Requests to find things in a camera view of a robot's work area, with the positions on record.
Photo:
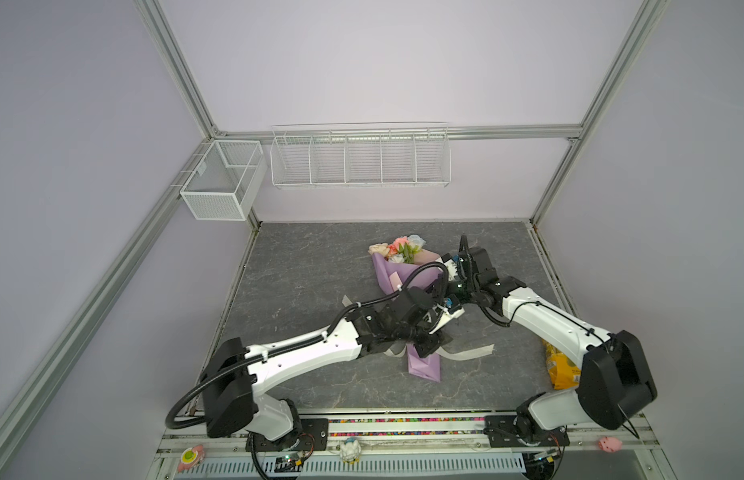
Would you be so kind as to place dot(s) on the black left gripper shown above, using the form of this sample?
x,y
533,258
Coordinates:
x,y
434,341

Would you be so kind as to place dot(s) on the pink purple wrapping paper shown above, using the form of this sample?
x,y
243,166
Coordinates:
x,y
390,277

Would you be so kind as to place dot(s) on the cream printed ribbon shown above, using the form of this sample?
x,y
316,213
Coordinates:
x,y
463,355

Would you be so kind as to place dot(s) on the red pink fake rose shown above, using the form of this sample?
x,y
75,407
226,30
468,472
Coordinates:
x,y
398,245

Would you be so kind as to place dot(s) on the cream fake rose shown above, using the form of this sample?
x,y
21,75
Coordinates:
x,y
382,249

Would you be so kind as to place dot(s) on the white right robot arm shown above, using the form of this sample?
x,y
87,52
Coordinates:
x,y
615,383

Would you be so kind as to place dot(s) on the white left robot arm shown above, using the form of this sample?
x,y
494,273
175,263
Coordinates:
x,y
233,392

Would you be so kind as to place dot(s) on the yellow snack bag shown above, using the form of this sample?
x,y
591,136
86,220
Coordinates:
x,y
563,373

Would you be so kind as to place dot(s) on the white crumpled toy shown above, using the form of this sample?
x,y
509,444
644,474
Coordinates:
x,y
350,451

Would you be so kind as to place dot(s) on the pink pig toy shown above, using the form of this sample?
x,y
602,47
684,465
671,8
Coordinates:
x,y
610,444

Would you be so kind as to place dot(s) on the white mesh box basket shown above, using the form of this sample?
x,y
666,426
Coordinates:
x,y
225,181

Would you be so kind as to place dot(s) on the pink green round toy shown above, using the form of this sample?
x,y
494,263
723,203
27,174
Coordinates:
x,y
191,457

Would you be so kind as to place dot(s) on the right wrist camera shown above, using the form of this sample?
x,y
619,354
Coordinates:
x,y
472,266

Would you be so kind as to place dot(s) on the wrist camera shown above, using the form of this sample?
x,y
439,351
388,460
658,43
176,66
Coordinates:
x,y
417,303
472,266

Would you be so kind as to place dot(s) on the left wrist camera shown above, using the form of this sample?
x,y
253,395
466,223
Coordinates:
x,y
417,303

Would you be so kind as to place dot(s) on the front rail base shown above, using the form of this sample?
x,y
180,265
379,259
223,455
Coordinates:
x,y
420,445

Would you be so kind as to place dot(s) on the white wire shelf basket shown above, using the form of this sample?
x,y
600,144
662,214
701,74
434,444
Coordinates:
x,y
361,155

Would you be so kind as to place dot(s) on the aluminium enclosure frame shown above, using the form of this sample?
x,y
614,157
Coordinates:
x,y
93,128

